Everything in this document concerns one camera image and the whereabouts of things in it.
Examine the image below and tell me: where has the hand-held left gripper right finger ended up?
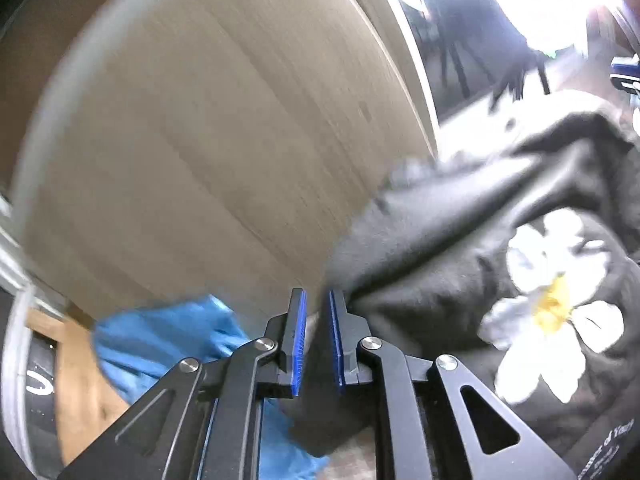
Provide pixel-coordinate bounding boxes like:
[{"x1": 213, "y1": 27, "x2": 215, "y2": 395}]
[{"x1": 327, "y1": 289, "x2": 578, "y2": 480}]

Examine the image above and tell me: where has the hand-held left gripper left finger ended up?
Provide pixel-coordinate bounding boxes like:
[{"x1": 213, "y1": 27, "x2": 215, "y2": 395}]
[{"x1": 57, "y1": 287, "x2": 308, "y2": 480}]

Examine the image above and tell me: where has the dark daisy print sweatshirt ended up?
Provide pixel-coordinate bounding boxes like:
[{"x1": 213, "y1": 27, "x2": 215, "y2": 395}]
[{"x1": 287, "y1": 87, "x2": 640, "y2": 480}]

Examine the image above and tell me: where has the blue cloth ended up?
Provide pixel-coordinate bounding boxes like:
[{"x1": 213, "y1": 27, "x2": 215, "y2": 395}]
[{"x1": 92, "y1": 294, "x2": 331, "y2": 480}]

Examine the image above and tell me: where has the wooden board panel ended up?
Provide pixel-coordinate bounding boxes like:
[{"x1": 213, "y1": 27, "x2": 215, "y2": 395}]
[{"x1": 10, "y1": 0, "x2": 438, "y2": 321}]

